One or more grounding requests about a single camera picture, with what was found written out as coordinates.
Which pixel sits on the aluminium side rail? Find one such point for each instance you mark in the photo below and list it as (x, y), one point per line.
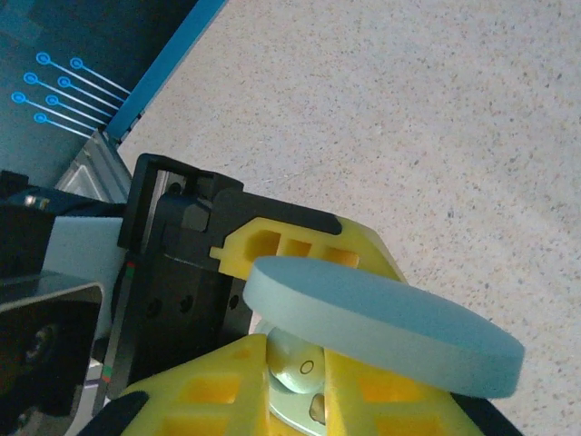
(100, 168)

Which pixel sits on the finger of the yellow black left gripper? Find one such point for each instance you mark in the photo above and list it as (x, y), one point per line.
(295, 247)

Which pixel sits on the left wrist camera with white mount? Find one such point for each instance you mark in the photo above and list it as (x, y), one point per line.
(45, 295)

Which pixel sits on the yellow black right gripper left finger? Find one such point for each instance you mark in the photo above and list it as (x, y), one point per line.
(204, 399)

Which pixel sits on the blue earbud charging case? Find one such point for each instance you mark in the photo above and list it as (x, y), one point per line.
(386, 327)

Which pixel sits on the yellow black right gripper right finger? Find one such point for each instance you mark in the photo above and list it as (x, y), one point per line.
(386, 413)

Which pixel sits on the blue table edge strip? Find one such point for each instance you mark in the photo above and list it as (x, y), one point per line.
(168, 72)

